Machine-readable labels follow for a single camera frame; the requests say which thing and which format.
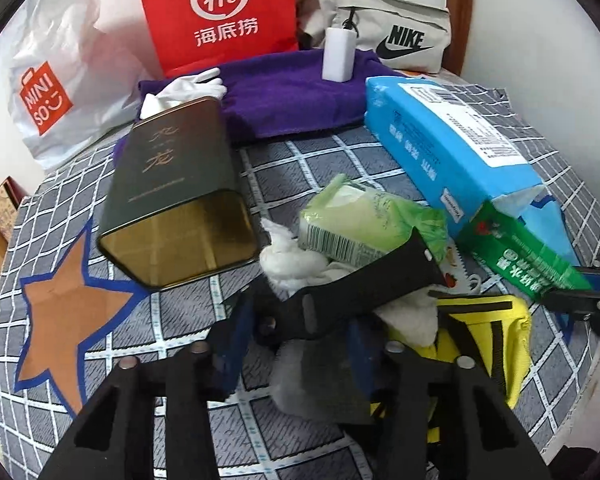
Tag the white plastic shopping bag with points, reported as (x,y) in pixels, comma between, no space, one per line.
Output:
(80,35)

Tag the beige canvas bag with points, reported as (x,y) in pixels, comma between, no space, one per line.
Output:
(380,15)

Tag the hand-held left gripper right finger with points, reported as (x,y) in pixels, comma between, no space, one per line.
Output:
(364,365)

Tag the small fruit print packet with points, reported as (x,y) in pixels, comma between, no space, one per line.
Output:
(455,266)

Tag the checked blanket with star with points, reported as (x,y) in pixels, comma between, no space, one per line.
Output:
(55,310)

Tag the white cotton glove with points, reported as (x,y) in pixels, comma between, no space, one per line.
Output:
(157,105)
(192,86)

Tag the light green wet wipes pack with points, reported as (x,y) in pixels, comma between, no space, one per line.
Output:
(360,215)

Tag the red paper shopping bag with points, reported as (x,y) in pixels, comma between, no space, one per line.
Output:
(170,10)

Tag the blue tissue pack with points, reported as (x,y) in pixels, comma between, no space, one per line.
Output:
(430,130)

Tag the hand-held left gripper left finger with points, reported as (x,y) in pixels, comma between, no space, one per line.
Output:
(230,360)

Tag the brown doodle cover book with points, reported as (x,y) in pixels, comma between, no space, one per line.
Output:
(2,205)

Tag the brown wooden frame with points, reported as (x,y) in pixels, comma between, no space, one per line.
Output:
(462,10)

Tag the purple towel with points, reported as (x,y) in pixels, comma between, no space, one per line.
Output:
(290,95)

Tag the white soft cloth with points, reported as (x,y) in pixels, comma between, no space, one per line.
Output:
(285,260)

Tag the dark green tin box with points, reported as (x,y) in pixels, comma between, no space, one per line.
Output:
(170,160)

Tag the green printed packet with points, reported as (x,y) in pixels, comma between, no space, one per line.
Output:
(510,245)

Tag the white pump bottle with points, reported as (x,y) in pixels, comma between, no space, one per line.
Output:
(337,55)

